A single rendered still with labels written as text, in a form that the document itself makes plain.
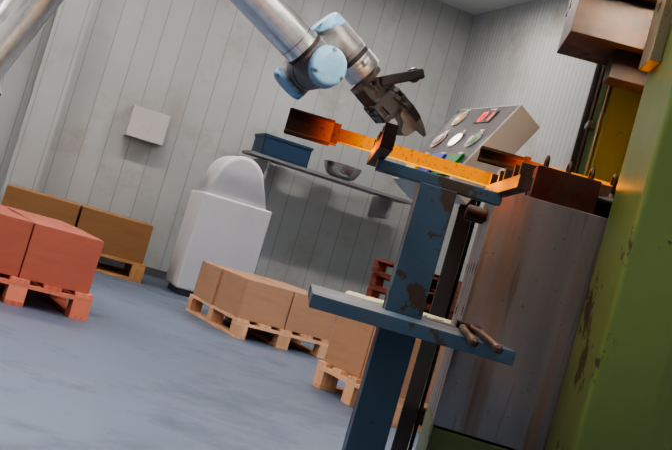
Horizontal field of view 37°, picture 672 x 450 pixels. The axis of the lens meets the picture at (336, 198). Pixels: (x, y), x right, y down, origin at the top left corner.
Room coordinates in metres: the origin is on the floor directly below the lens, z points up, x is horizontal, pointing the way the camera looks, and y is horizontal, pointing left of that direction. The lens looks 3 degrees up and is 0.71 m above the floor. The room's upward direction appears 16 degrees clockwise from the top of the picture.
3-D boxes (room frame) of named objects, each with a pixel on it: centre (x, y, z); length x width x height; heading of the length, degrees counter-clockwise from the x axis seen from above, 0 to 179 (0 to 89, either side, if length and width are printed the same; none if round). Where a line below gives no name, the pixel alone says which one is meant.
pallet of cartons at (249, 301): (7.52, 0.30, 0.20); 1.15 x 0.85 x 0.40; 19
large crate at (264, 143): (10.31, 0.67, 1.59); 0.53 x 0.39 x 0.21; 110
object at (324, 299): (1.64, -0.15, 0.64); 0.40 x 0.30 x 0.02; 1
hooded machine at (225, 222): (9.40, 0.92, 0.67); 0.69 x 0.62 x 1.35; 112
